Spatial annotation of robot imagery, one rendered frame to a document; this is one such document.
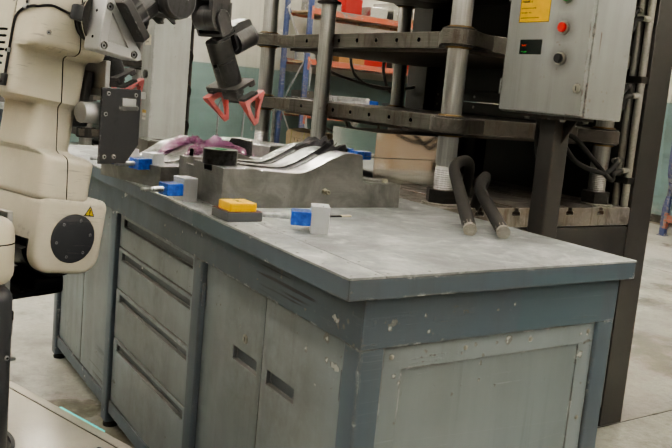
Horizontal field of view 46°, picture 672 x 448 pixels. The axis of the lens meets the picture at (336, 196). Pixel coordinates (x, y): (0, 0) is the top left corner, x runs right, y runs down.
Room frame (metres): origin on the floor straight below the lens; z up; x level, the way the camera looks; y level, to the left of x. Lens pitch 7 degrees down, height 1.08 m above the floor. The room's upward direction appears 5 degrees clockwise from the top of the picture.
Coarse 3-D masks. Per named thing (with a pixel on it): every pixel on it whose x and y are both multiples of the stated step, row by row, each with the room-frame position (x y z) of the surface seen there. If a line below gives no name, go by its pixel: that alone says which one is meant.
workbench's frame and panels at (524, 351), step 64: (128, 192) 2.05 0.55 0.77; (128, 256) 2.20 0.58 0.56; (192, 256) 1.82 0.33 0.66; (256, 256) 1.43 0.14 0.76; (64, 320) 2.75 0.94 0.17; (128, 320) 2.17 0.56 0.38; (192, 320) 1.77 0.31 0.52; (256, 320) 1.54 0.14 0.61; (320, 320) 1.32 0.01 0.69; (384, 320) 1.24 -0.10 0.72; (448, 320) 1.31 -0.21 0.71; (512, 320) 1.40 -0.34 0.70; (576, 320) 1.50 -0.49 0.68; (128, 384) 2.15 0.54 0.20; (192, 384) 1.75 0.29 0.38; (256, 384) 1.52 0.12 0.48; (320, 384) 1.32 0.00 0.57; (384, 384) 1.25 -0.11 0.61; (448, 384) 1.33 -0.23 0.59; (512, 384) 1.42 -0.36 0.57; (576, 384) 1.52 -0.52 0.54
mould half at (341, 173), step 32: (256, 160) 2.04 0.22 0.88; (288, 160) 1.97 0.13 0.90; (320, 160) 1.90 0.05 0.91; (352, 160) 1.92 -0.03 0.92; (224, 192) 1.73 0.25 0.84; (256, 192) 1.78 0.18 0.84; (288, 192) 1.82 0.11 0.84; (320, 192) 1.87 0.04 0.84; (352, 192) 1.92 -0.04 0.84; (384, 192) 1.98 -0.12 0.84
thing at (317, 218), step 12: (312, 204) 1.54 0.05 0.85; (324, 204) 1.56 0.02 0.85; (264, 216) 1.53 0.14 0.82; (276, 216) 1.53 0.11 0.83; (288, 216) 1.53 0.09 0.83; (300, 216) 1.52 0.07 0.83; (312, 216) 1.52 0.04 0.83; (324, 216) 1.52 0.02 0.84; (312, 228) 1.52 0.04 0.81; (324, 228) 1.52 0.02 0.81
